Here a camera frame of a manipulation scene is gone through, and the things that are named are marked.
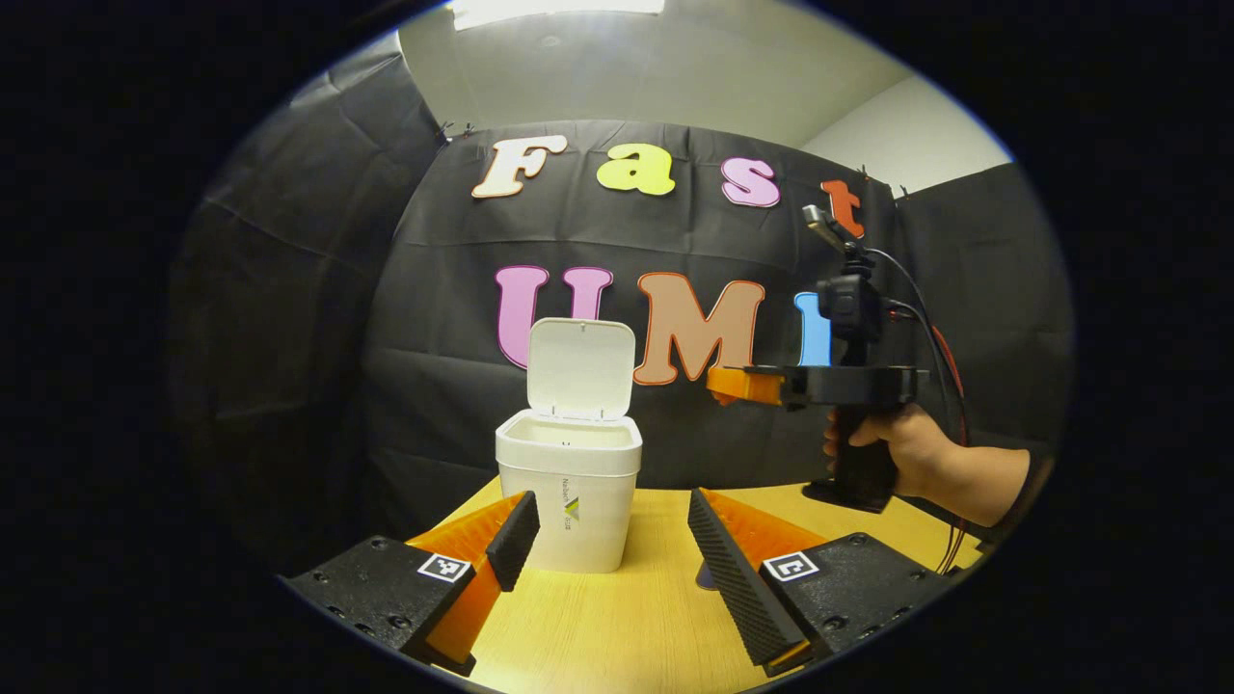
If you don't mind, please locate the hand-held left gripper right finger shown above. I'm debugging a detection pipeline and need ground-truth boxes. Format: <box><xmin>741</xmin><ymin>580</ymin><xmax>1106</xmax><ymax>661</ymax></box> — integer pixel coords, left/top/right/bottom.
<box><xmin>688</xmin><ymin>488</ymin><xmax>955</xmax><ymax>676</ymax></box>

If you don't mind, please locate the wooden desktop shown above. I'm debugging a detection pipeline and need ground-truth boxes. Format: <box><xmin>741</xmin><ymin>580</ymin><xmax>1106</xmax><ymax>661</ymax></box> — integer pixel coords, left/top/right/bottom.
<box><xmin>405</xmin><ymin>477</ymin><xmax>984</xmax><ymax>694</ymax></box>

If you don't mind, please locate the black cable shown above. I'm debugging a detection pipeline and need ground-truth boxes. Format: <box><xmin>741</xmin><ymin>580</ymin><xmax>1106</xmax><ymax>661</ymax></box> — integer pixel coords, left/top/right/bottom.
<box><xmin>868</xmin><ymin>249</ymin><xmax>968</xmax><ymax>444</ymax></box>

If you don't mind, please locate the white desktop garbage bin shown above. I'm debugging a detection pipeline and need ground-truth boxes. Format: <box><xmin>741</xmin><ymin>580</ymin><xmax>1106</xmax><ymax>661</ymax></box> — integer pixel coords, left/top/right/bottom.
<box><xmin>496</xmin><ymin>317</ymin><xmax>644</xmax><ymax>575</ymax></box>

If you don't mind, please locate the black backdrop cloth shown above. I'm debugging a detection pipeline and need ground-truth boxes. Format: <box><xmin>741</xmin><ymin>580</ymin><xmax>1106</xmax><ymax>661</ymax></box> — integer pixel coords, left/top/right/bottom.
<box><xmin>169</xmin><ymin>48</ymin><xmax>1076</xmax><ymax>579</ymax></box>

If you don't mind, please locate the red cable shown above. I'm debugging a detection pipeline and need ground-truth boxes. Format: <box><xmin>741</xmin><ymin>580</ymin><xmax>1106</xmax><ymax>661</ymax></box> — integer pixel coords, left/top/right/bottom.
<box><xmin>887</xmin><ymin>308</ymin><xmax>970</xmax><ymax>574</ymax></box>

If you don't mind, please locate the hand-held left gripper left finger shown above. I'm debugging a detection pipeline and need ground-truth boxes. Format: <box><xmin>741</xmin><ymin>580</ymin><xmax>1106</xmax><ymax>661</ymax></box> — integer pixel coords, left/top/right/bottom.
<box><xmin>287</xmin><ymin>490</ymin><xmax>541</xmax><ymax>678</ymax></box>

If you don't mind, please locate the ceiling light panel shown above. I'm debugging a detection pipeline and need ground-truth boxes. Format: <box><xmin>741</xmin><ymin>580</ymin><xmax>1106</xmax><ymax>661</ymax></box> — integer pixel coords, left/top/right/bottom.
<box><xmin>448</xmin><ymin>0</ymin><xmax>666</xmax><ymax>30</ymax></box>

